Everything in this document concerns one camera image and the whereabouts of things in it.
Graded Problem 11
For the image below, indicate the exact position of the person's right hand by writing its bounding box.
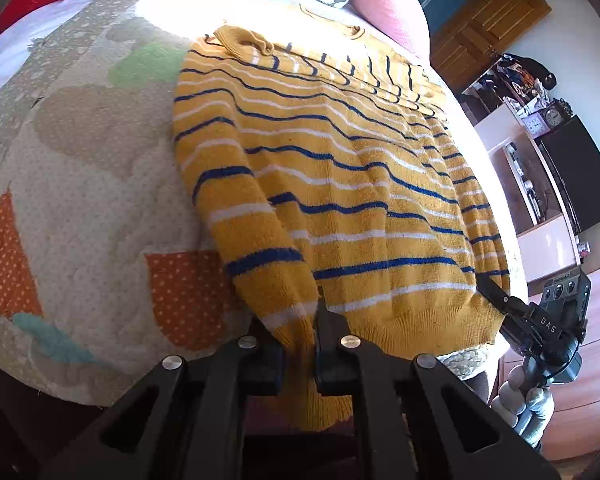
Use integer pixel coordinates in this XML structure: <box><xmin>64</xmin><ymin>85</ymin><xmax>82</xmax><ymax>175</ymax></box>
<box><xmin>489</xmin><ymin>354</ymin><xmax>557</xmax><ymax>450</ymax></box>

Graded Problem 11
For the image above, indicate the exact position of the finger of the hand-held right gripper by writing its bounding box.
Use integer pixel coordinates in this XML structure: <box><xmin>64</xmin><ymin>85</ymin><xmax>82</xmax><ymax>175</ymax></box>
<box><xmin>474</xmin><ymin>271</ymin><xmax>534</xmax><ymax>322</ymax></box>

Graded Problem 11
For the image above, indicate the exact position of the yellow striped sweater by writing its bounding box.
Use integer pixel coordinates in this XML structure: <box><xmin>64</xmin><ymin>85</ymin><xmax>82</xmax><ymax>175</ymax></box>
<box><xmin>171</xmin><ymin>24</ymin><xmax>512</xmax><ymax>433</ymax></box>

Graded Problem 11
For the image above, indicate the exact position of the round dark clock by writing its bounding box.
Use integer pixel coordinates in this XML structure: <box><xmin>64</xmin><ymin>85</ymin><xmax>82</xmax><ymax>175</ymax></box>
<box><xmin>542</xmin><ymin>99</ymin><xmax>574</xmax><ymax>129</ymax></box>

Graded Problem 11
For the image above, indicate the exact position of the beige shelf unit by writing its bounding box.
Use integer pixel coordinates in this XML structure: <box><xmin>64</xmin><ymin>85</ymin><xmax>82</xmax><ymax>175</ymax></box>
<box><xmin>472</xmin><ymin>109</ymin><xmax>600</xmax><ymax>462</ymax></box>

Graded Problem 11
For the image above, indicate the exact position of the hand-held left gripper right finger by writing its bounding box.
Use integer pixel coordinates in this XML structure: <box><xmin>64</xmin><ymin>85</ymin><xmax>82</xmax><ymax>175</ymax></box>
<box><xmin>312</xmin><ymin>300</ymin><xmax>564</xmax><ymax>480</ymax></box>

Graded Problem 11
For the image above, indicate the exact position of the white square clock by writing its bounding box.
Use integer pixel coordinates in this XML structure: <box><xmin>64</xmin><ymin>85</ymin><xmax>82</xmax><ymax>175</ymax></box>
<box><xmin>522</xmin><ymin>113</ymin><xmax>549</xmax><ymax>137</ymax></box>

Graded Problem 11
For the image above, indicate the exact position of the patchwork quilt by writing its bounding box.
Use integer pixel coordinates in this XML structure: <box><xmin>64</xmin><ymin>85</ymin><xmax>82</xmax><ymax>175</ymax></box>
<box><xmin>0</xmin><ymin>0</ymin><xmax>507</xmax><ymax>407</ymax></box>

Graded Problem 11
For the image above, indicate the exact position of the cluttered dark rack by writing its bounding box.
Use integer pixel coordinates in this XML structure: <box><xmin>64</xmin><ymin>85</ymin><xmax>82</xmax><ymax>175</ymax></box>
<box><xmin>461</xmin><ymin>52</ymin><xmax>559</xmax><ymax>122</ymax></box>

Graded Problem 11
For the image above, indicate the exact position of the white bed sheet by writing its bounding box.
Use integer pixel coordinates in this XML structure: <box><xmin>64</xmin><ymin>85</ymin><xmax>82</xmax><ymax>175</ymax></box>
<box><xmin>0</xmin><ymin>0</ymin><xmax>532</xmax><ymax>297</ymax></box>

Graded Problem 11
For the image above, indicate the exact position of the wooden door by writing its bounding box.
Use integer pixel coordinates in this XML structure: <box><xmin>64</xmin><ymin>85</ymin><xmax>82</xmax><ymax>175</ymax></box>
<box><xmin>409</xmin><ymin>0</ymin><xmax>552</xmax><ymax>93</ymax></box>

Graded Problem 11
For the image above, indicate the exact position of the pink pillow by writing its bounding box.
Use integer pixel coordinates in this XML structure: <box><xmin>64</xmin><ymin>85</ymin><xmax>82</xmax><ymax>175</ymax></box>
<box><xmin>325</xmin><ymin>0</ymin><xmax>432</xmax><ymax>59</ymax></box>

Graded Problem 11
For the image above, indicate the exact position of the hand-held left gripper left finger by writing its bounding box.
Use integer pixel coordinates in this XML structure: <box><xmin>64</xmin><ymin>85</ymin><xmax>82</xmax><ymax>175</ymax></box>
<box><xmin>40</xmin><ymin>331</ymin><xmax>286</xmax><ymax>480</ymax></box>

